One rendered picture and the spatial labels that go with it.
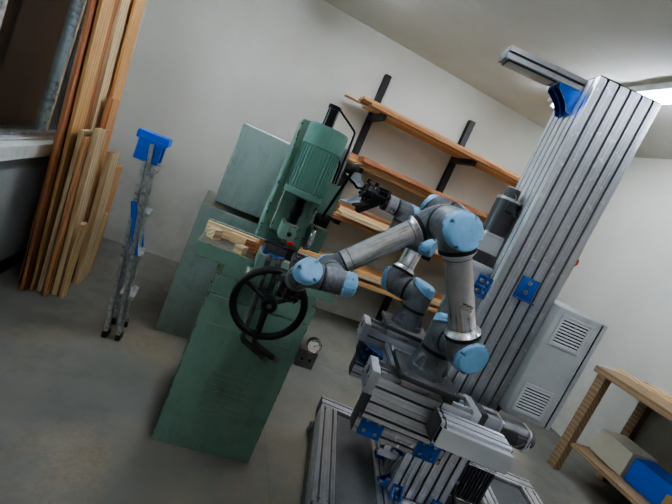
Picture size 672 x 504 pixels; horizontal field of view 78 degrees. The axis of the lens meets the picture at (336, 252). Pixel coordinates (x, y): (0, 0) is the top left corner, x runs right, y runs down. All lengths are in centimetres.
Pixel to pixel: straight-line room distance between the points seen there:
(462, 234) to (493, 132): 363
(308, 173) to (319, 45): 257
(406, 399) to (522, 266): 66
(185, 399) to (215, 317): 39
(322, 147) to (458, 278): 79
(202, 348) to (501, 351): 121
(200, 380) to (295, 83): 293
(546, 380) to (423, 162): 302
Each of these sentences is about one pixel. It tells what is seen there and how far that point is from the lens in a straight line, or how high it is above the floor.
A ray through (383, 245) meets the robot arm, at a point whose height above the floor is 120.
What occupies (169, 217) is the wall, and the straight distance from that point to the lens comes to 419.
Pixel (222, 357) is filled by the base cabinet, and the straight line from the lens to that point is 187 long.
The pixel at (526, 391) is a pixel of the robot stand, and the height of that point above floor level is 88.
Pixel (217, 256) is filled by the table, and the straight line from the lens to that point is 172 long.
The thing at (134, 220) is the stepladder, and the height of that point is 69.
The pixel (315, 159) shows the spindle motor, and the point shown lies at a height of 136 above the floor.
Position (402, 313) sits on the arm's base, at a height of 88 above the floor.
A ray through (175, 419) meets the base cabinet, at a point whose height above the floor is 12.
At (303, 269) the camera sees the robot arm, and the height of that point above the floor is 107.
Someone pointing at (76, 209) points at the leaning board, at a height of 56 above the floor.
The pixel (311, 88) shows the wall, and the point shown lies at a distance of 414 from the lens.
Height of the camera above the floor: 133
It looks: 9 degrees down
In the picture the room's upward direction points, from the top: 24 degrees clockwise
